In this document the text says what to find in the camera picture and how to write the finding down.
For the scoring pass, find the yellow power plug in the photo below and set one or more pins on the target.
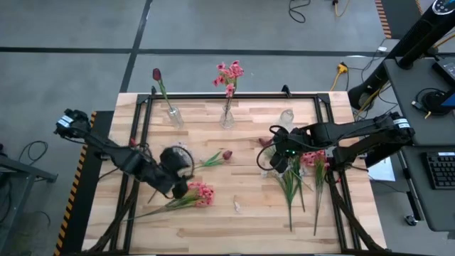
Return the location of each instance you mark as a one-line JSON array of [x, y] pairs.
[[342, 67]]

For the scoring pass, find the grey metal cart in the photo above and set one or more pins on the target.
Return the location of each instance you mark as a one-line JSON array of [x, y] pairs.
[[21, 170]]

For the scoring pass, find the black caster wheel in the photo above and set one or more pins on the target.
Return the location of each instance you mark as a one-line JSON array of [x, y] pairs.
[[410, 220]]

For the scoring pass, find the orange-striped black floor mat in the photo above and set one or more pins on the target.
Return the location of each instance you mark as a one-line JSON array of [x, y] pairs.
[[385, 17]]

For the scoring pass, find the grey desk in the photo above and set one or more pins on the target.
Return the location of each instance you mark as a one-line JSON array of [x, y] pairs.
[[437, 206]]

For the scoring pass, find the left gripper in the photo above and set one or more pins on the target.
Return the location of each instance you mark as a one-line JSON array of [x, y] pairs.
[[174, 160]]

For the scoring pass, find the black aluminium table frame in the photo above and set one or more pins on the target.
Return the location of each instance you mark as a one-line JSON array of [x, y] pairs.
[[234, 96]]

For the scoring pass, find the black keyboard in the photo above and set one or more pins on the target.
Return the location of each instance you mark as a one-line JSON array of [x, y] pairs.
[[442, 170]]

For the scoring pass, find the ribbed round glass vase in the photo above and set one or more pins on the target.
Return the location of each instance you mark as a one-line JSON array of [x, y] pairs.
[[286, 118]]

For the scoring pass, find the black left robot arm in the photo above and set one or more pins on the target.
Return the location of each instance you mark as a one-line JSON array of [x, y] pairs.
[[117, 156]]

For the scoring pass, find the pink artificial flower bunch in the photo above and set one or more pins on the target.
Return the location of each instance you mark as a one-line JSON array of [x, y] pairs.
[[200, 193], [313, 158], [229, 73]]

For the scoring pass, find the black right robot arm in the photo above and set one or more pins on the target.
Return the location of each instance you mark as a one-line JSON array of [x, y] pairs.
[[355, 135]]

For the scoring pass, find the white paper sheet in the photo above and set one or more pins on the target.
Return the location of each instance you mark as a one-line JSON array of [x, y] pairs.
[[384, 172]]

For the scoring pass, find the diamond-cut glass vase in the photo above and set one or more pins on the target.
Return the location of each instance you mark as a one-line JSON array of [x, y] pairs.
[[175, 117]]

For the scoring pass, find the black frame clamp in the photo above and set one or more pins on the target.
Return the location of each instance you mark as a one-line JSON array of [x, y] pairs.
[[286, 89], [153, 91]]

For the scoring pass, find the small white adapter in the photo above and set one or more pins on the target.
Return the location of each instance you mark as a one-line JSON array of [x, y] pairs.
[[382, 48]]

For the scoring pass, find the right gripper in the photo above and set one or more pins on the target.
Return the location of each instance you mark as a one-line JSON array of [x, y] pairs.
[[288, 142]]

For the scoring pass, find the fallen pale petal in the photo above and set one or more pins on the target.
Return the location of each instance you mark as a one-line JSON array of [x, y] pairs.
[[236, 206]]

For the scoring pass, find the black tower fan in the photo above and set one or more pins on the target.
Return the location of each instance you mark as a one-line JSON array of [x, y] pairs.
[[419, 32]]

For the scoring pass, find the hazard-striped black platform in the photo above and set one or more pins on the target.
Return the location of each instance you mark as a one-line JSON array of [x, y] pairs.
[[78, 220]]

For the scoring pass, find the dark red artificial tulip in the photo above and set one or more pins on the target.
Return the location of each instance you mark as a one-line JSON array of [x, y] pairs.
[[264, 142], [227, 154], [156, 74]]

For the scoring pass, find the tall conical glass vase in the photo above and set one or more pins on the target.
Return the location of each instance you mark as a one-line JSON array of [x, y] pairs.
[[227, 120]]

